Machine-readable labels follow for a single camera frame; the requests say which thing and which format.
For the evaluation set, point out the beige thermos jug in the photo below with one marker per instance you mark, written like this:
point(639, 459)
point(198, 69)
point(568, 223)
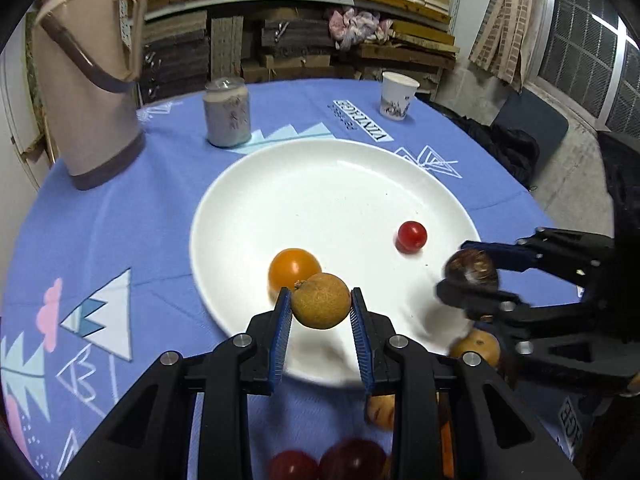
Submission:
point(85, 85)

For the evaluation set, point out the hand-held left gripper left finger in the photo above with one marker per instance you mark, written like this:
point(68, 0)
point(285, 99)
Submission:
point(282, 340)

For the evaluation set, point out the grey drink can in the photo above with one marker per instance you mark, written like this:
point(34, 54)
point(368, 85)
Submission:
point(227, 112)

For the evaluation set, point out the grey seat pad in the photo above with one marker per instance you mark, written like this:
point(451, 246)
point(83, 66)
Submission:
point(535, 120)

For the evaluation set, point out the blue printed tablecloth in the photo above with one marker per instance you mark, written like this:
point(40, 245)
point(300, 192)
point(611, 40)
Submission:
point(125, 220)

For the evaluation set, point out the pink cloth bundle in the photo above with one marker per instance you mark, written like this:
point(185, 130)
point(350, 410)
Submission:
point(357, 25)

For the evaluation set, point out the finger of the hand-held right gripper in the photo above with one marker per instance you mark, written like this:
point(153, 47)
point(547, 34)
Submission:
point(480, 305)
point(515, 257)

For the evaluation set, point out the black jacket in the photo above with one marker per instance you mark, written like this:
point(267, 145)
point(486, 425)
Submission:
point(500, 145)

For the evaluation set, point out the white paper cup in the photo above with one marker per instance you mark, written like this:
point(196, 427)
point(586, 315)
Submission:
point(397, 97)

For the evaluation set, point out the red cherry tomato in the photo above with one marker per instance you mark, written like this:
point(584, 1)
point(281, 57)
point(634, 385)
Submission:
point(294, 466)
point(411, 236)

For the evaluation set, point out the dark red plum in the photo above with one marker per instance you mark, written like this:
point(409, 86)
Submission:
point(352, 460)

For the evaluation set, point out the brick pattern curtain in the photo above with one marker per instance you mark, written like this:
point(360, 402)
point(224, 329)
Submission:
point(505, 20)

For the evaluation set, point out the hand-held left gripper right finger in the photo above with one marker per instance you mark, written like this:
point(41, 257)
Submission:
point(361, 340)

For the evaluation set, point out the white plate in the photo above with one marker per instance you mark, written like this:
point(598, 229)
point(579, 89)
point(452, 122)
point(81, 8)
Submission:
point(325, 200)

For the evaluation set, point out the dark brown water chestnut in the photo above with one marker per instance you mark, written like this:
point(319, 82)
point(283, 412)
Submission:
point(472, 270)

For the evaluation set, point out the window with grille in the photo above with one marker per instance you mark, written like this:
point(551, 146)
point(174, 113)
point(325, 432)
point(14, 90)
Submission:
point(590, 45)

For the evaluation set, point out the orange cherry tomato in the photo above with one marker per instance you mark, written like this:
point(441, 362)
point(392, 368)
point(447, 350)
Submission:
point(292, 267)

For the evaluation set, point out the shelf of stacked boxes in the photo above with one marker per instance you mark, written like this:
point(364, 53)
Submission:
point(300, 45)

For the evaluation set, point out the white metal shelf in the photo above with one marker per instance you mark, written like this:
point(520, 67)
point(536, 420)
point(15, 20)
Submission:
point(310, 0)

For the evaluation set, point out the brown longan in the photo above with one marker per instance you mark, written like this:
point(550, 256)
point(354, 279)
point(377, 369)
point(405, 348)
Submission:
point(320, 300)

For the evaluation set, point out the brown potato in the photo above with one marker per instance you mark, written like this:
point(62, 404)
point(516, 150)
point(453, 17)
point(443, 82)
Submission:
point(475, 347)
point(382, 410)

